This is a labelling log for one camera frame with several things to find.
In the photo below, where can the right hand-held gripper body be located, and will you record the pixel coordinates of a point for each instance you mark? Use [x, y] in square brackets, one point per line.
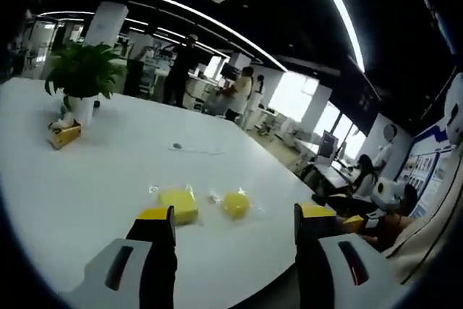
[387, 191]

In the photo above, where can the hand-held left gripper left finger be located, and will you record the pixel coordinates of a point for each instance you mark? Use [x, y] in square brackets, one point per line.
[139, 251]

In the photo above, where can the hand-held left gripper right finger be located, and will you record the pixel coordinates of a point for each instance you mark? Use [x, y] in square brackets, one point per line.
[318, 251]

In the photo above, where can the square yellow silicone block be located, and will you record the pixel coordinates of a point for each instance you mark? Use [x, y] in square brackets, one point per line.
[179, 201]

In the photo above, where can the round yellow silicone block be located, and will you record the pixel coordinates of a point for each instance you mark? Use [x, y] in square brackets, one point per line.
[236, 206]

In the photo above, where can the white office desk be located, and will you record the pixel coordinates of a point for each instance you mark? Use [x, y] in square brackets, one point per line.
[336, 175]

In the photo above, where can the yellow square packaged sponge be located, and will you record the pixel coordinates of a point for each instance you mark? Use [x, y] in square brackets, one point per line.
[153, 189]

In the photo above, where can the computer monitor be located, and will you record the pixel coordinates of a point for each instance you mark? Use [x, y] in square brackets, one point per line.
[327, 145]

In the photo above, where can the small grey round object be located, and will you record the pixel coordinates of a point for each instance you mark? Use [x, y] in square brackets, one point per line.
[176, 145]

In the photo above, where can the yellow tissue box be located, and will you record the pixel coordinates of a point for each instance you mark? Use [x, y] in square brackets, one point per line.
[65, 135]

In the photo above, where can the white plant pot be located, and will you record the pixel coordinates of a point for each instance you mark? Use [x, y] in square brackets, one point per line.
[82, 108]

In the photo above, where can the long ceiling light strip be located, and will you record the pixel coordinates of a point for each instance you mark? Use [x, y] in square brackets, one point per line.
[340, 8]
[195, 16]

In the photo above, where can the green potted plant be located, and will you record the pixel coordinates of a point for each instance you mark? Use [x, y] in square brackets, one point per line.
[85, 68]

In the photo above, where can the white square column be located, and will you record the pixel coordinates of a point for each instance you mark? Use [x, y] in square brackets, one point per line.
[106, 23]

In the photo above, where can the blue and white wall poster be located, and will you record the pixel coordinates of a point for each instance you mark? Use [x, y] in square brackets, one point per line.
[427, 168]

